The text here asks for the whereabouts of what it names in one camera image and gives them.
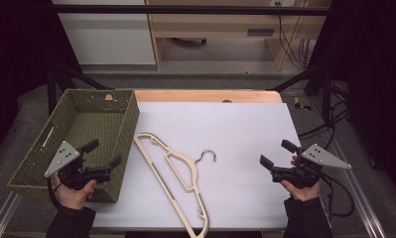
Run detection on black metal stand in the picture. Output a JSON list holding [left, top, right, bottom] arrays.
[[46, 63, 114, 115], [270, 63, 334, 124]]

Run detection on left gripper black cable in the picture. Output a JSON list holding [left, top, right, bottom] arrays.
[[46, 176, 63, 209]]

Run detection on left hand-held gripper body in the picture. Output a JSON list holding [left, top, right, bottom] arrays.
[[45, 140, 113, 191]]

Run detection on white paper sheet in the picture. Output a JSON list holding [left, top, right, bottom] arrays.
[[85, 101, 303, 231]]

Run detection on yellow and black object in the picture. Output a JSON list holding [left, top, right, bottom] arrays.
[[293, 96, 313, 112]]

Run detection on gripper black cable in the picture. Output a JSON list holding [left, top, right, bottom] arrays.
[[319, 174, 355, 218], [46, 176, 63, 209]]

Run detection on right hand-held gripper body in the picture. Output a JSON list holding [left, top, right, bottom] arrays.
[[270, 143, 352, 190]]

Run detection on person's left hand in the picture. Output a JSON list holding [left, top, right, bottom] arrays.
[[52, 173, 98, 211]]

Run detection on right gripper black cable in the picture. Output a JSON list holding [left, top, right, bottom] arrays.
[[319, 174, 355, 218]]

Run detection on light wooden desk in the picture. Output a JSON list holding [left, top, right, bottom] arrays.
[[145, 0, 332, 71]]

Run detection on white cabinet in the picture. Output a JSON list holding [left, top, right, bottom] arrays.
[[52, 0, 157, 65]]

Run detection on beige clothes hanger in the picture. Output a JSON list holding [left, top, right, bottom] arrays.
[[133, 132, 217, 238]]

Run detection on person's right hand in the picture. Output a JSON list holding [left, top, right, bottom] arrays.
[[280, 179, 323, 203]]

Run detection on green woven basket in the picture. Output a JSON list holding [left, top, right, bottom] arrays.
[[7, 88, 141, 203]]

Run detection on black cables on floor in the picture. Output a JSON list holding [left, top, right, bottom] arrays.
[[297, 80, 350, 152]]

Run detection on black horizontal frame bar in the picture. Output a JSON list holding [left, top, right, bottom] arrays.
[[52, 4, 332, 16]]

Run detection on black curtain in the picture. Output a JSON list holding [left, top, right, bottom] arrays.
[[313, 0, 396, 194], [0, 0, 82, 163]]

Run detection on aluminium rail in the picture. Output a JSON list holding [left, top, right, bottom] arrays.
[[0, 191, 23, 238], [309, 98, 389, 238]]

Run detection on black cables on wall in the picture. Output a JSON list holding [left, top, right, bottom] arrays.
[[274, 1, 312, 69]]

